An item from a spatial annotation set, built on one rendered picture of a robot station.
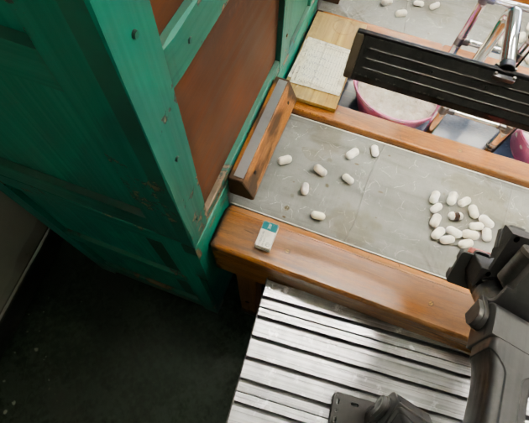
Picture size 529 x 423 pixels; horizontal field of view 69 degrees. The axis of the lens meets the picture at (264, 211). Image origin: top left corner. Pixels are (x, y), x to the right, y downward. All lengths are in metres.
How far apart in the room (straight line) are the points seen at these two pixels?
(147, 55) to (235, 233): 0.52
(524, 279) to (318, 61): 0.75
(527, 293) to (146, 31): 0.57
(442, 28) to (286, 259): 0.89
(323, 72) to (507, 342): 0.77
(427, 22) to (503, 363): 1.06
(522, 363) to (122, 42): 0.56
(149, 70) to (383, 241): 0.66
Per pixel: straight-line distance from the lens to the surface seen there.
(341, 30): 1.23
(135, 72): 0.39
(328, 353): 0.90
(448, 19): 1.43
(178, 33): 0.45
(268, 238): 0.82
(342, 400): 0.89
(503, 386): 0.56
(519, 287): 0.64
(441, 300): 0.89
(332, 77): 1.09
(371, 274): 0.85
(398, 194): 0.98
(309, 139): 1.00
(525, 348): 0.61
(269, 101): 0.91
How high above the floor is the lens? 1.55
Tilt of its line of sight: 66 degrees down
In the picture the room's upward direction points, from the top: 4 degrees clockwise
